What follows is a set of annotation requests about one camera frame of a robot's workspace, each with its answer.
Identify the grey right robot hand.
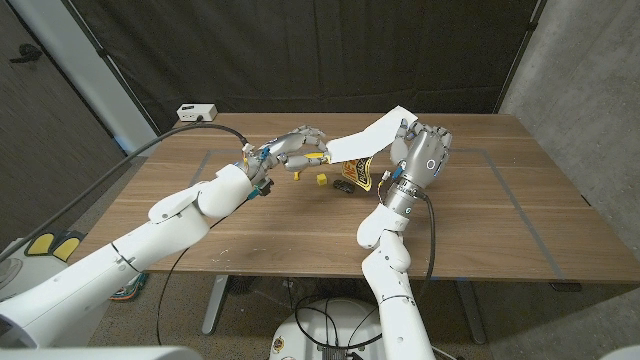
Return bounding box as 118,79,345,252
377,119,454,217

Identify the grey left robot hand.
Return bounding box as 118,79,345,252
241,124,332,190

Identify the white release liner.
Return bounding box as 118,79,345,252
325,105,419,165

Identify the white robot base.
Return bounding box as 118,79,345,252
269,298,389,360

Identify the yellow toy banana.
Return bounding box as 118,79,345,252
292,152,331,182

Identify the white power box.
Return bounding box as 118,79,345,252
176,103,219,123

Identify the black backdrop curtain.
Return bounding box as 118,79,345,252
69,0,545,136

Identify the grey table leg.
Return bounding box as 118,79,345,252
457,280,487,345
202,274,229,335

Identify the black backdrop stand pole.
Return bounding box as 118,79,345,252
62,0,165,140
493,0,547,115

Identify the teal orange floor object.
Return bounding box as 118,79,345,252
109,272,150,302

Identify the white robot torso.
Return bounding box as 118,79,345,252
0,345,204,360

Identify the white floor board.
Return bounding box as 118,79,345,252
0,237,66,301

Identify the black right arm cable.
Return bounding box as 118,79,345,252
418,193,437,296

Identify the black power box cord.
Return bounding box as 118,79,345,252
169,115,204,134

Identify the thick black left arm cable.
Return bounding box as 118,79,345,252
0,122,250,264

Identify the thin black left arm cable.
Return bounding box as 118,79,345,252
156,214,229,347

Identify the white door frame post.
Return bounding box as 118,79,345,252
9,0,162,157

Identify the black door handle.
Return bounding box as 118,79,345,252
8,43,44,65

